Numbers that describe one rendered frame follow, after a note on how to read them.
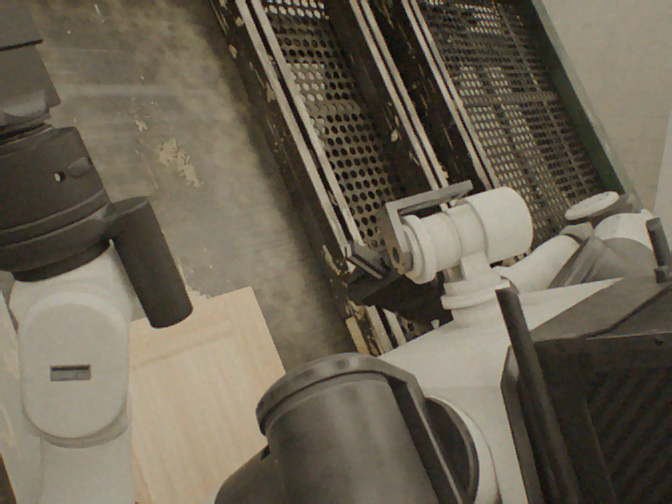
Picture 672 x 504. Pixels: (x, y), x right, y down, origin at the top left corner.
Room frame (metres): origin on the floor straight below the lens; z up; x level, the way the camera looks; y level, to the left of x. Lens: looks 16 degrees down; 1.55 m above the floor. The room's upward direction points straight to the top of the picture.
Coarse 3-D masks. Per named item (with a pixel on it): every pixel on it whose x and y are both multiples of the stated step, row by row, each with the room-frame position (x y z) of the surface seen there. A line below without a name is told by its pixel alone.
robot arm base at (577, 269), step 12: (588, 240) 0.65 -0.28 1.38; (600, 240) 0.65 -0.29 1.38; (576, 252) 0.68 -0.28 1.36; (588, 252) 0.63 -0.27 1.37; (600, 252) 0.64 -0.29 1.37; (564, 264) 0.71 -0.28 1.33; (576, 264) 0.62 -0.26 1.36; (588, 264) 0.62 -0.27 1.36; (564, 276) 0.62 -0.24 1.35; (576, 276) 0.61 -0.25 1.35; (588, 276) 0.62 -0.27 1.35; (552, 288) 0.65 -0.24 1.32
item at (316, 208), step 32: (224, 0) 1.21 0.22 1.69; (256, 0) 1.23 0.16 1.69; (224, 32) 1.22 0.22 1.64; (256, 32) 1.18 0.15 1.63; (256, 64) 1.15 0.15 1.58; (256, 96) 1.16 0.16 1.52; (288, 96) 1.15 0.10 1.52; (288, 128) 1.10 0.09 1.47; (288, 160) 1.10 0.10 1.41; (320, 160) 1.10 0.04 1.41; (320, 192) 1.05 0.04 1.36; (320, 224) 1.04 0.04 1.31; (352, 224) 1.05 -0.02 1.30; (320, 256) 1.04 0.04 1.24; (384, 320) 0.98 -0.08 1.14; (384, 352) 0.93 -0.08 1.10
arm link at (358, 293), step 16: (352, 272) 0.76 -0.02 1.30; (352, 288) 0.75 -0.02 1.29; (368, 288) 0.73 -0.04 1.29; (384, 288) 0.71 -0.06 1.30; (400, 288) 0.71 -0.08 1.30; (416, 288) 0.72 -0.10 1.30; (432, 288) 0.72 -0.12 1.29; (368, 304) 0.73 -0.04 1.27; (384, 304) 0.74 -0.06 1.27; (400, 304) 0.74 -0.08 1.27; (416, 304) 0.73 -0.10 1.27; (432, 304) 0.74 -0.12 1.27; (416, 320) 0.74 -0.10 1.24; (432, 320) 0.74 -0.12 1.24; (448, 320) 0.75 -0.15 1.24
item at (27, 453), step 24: (0, 312) 0.66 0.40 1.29; (0, 336) 0.65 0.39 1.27; (0, 360) 0.63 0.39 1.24; (0, 384) 0.62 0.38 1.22; (0, 408) 0.60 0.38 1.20; (0, 432) 0.59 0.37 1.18; (24, 432) 0.60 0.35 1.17; (0, 456) 0.58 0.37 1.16; (24, 456) 0.58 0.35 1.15; (24, 480) 0.57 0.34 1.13
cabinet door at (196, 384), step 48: (144, 336) 0.76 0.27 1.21; (192, 336) 0.80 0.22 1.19; (240, 336) 0.84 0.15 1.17; (144, 384) 0.72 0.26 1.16; (192, 384) 0.76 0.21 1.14; (240, 384) 0.80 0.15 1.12; (144, 432) 0.69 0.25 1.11; (192, 432) 0.72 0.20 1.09; (240, 432) 0.76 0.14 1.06; (144, 480) 0.65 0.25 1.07; (192, 480) 0.68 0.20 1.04
